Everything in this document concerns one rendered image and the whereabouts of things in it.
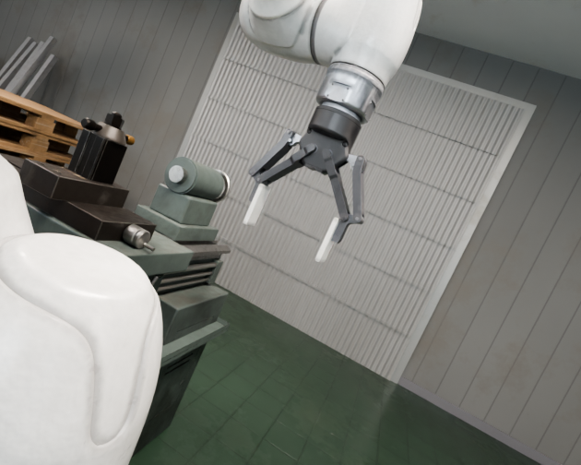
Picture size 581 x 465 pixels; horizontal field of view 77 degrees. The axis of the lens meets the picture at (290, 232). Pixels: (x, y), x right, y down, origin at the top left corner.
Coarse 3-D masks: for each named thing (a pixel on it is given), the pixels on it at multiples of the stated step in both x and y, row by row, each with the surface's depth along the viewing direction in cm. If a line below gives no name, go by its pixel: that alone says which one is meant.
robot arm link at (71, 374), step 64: (0, 256) 22; (64, 256) 24; (0, 320) 20; (64, 320) 21; (128, 320) 24; (0, 384) 19; (64, 384) 20; (128, 384) 24; (0, 448) 19; (64, 448) 21; (128, 448) 26
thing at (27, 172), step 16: (32, 160) 76; (32, 176) 74; (48, 176) 73; (64, 176) 74; (48, 192) 73; (64, 192) 75; (80, 192) 78; (96, 192) 82; (112, 192) 87; (128, 192) 92
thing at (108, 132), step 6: (102, 126) 82; (108, 126) 82; (96, 132) 81; (102, 132) 81; (108, 132) 82; (114, 132) 83; (120, 132) 84; (108, 138) 82; (114, 138) 82; (120, 138) 84; (120, 144) 84
